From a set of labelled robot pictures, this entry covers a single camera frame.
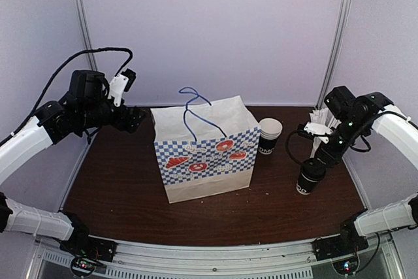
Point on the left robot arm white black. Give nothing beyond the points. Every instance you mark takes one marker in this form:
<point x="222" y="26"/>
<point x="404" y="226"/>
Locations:
<point x="91" y="103"/>

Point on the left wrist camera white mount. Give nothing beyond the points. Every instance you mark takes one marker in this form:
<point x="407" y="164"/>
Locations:
<point x="120" y="84"/>

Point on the single black paper coffee cup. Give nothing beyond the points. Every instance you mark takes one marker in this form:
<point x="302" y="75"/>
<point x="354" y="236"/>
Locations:
<point x="305" y="186"/>

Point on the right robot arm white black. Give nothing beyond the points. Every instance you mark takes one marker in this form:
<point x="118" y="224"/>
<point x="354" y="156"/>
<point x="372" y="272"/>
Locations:
<point x="359" y="117"/>

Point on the aluminium front rail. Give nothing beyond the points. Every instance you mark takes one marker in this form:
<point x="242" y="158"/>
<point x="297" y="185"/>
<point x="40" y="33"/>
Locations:
<point x="312" y="258"/>

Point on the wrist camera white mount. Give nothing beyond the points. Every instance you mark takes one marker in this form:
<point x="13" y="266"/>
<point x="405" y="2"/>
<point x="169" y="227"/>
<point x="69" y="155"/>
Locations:
<point x="313" y="130"/>
<point x="120" y="84"/>

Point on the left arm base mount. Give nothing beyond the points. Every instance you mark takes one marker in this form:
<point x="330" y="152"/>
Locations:
<point x="95" y="249"/>

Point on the bundle of wrapped white straws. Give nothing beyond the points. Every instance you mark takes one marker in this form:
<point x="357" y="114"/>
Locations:
<point x="324" y="117"/>

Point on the aluminium frame post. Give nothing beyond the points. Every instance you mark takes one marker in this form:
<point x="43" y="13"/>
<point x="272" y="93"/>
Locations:
<point x="83" y="23"/>
<point x="345" y="6"/>

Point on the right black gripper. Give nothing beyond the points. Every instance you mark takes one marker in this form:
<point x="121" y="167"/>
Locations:
<point x="331" y="157"/>

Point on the left aluminium frame post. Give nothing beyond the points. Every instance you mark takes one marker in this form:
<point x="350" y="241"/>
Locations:
<point x="83" y="23"/>

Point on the blue checkered paper bag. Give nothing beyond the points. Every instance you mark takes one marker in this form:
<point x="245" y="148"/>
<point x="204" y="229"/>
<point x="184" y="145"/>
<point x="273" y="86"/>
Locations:
<point x="204" y="147"/>

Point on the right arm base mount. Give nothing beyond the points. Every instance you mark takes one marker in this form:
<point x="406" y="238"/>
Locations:
<point x="339" y="248"/>

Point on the stack of paper coffee cups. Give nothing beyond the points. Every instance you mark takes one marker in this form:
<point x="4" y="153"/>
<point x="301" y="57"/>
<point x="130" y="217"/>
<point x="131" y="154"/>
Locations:
<point x="270" y="131"/>

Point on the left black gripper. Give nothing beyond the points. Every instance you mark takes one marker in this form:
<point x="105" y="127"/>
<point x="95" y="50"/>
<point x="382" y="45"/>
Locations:
<point x="121" y="123"/>

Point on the black plastic cup lid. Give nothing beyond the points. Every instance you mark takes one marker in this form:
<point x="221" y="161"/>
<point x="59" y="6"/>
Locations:
<point x="313" y="169"/>

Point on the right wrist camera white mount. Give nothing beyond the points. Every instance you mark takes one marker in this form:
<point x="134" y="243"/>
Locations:
<point x="313" y="130"/>

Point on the right aluminium frame post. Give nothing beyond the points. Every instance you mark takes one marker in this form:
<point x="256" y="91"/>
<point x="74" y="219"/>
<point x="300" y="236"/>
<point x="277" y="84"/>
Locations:
<point x="345" y="6"/>

